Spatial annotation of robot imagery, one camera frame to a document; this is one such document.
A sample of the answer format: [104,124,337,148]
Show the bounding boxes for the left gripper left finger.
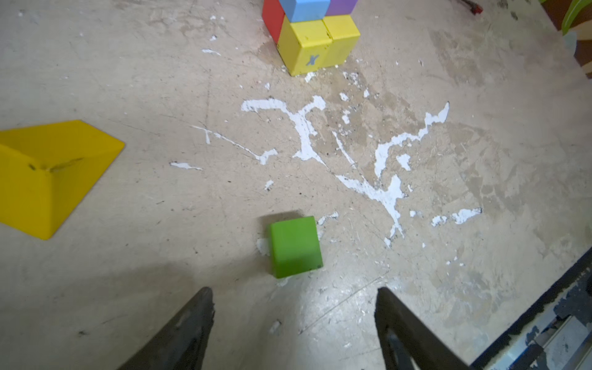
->
[120,287,215,369]

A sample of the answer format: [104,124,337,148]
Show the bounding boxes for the yellow cube block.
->
[322,15,361,68]
[277,16,332,76]

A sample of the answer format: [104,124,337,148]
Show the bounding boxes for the purple cube block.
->
[326,0,358,16]

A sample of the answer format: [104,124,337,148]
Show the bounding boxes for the green cube block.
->
[268,217,324,279]

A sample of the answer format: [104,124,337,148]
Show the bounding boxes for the yellow wedge block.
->
[1,120,125,240]

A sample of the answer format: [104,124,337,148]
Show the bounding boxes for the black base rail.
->
[471,251,591,369]

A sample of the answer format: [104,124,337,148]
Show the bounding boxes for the blue letter cube block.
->
[280,0,331,23]

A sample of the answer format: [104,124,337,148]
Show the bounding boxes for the red rectangular block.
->
[262,0,285,44]

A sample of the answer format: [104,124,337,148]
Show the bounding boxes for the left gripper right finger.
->
[375,287,469,369]

